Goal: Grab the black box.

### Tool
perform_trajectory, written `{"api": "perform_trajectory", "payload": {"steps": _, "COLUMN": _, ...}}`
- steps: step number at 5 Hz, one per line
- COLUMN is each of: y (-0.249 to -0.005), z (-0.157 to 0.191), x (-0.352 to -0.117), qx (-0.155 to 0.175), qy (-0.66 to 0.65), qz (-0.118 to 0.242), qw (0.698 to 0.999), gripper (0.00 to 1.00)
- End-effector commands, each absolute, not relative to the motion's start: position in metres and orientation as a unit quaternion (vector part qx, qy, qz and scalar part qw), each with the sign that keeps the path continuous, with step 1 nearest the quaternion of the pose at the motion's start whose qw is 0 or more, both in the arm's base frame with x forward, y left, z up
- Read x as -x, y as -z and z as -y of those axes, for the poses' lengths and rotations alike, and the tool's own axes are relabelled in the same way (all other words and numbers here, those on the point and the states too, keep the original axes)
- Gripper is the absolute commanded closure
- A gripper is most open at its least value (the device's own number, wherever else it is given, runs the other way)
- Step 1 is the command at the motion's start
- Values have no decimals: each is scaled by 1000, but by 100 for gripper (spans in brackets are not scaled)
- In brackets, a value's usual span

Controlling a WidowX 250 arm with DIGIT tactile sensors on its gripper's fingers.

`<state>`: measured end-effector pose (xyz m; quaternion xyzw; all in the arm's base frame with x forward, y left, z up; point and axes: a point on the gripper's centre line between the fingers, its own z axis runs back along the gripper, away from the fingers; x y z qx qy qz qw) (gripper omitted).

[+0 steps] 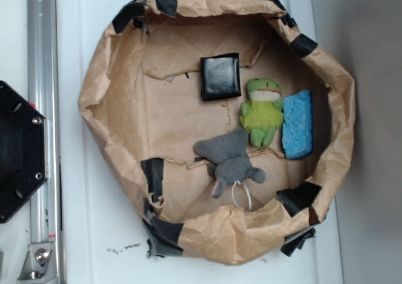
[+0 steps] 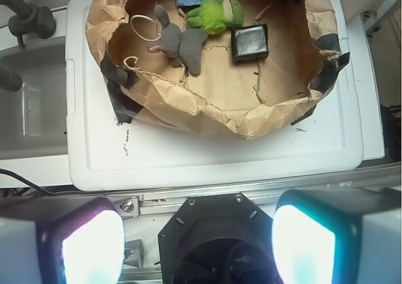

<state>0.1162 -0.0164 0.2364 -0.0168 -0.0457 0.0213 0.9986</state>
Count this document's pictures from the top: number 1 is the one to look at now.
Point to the blue sponge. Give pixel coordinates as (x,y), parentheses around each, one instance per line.
(297,130)

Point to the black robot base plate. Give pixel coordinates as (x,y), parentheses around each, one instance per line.
(23,168)

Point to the grey plush elephant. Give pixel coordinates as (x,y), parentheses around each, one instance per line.
(228,160)

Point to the metal corner bracket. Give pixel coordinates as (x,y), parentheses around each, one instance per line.
(40,265)

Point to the black box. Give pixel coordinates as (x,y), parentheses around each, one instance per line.
(220,77)

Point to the brown paper bin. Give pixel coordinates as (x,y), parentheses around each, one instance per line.
(142,101)

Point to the green plush frog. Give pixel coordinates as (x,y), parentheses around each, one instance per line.
(262,114)

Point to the aluminium rail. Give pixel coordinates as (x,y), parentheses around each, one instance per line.
(46,215)

